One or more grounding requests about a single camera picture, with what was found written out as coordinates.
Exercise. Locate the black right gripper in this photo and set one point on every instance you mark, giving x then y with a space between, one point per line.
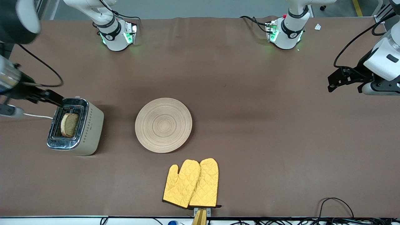
20 91

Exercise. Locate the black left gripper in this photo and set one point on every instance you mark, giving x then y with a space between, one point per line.
359 71

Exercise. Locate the slice of brown bread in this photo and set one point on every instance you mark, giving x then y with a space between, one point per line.
70 125

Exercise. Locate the round wooden plate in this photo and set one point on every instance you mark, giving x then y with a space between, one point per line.
163 125

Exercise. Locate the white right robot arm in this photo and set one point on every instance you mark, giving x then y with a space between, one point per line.
115 37

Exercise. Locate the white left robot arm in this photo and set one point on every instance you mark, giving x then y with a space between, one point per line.
290 31

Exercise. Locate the silver two-slot toaster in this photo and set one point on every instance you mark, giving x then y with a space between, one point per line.
90 131

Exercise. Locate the white paper scrap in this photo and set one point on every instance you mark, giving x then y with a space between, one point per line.
317 27

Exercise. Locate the yellow quilted oven mitt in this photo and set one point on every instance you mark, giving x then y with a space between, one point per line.
206 184
179 187

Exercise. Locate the blue round cap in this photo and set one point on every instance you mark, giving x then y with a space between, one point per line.
172 223

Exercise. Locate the wooden stick pair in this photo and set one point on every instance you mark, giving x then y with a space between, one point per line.
200 218

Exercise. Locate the aluminium frame profile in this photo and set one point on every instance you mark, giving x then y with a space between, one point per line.
379 19

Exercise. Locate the grey metal bracket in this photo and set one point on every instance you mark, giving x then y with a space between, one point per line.
207 211

